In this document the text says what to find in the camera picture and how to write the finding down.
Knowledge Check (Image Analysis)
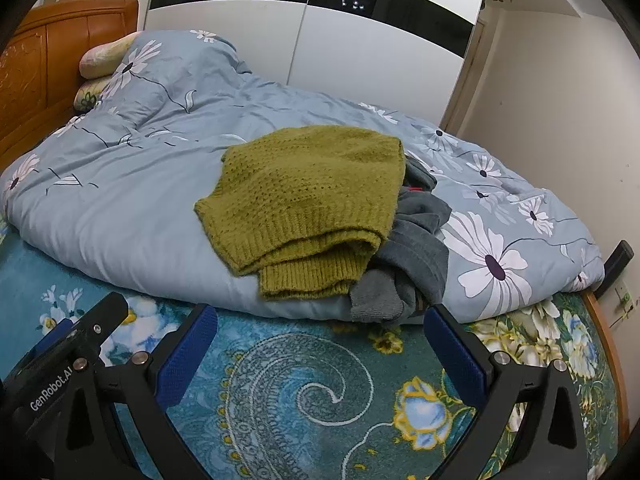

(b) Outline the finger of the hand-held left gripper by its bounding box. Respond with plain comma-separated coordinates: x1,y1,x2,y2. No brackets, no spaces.
64,291,130,357
29,317,73,358

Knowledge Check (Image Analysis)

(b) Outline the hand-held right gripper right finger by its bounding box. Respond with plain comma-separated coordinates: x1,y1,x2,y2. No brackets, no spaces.
423,303,589,480

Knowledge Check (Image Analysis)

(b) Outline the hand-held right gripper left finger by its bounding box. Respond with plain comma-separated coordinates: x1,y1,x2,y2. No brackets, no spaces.
52,303,221,480

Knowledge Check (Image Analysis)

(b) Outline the olive green knit sweater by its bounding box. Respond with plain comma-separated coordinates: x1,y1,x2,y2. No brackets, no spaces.
194,126,407,302

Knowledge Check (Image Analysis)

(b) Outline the grey clothes pile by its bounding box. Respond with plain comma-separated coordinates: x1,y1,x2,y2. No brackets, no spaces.
350,152,453,323

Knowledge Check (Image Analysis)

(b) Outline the teal floral bed sheet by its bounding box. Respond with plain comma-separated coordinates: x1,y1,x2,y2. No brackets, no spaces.
0,215,622,480

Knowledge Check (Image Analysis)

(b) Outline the blue-grey floral duvet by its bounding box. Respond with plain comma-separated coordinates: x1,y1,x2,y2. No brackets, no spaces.
0,29,607,325

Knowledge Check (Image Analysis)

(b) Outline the black flat object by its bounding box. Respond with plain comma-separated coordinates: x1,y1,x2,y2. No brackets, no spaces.
602,240,635,287

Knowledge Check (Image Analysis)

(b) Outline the yellow floral pillow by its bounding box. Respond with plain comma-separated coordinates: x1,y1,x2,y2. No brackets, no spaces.
74,77,114,112

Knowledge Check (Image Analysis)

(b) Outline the wooden headboard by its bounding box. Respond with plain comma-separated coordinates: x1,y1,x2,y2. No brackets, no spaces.
0,0,140,173

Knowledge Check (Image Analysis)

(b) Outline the pale floral pillow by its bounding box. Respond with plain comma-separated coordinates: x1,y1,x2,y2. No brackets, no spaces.
80,35,139,80

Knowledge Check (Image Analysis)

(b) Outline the beige door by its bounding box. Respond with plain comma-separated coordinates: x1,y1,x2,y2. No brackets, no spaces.
442,16,489,135

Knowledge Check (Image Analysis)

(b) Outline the white wardrobe with black band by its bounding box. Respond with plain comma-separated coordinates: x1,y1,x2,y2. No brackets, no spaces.
144,0,492,134

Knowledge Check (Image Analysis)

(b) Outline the wooden bed frame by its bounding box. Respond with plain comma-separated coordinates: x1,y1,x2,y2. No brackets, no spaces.
581,289,632,463

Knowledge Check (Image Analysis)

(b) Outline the white wall socket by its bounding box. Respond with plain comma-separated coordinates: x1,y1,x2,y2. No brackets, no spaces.
613,280,634,322

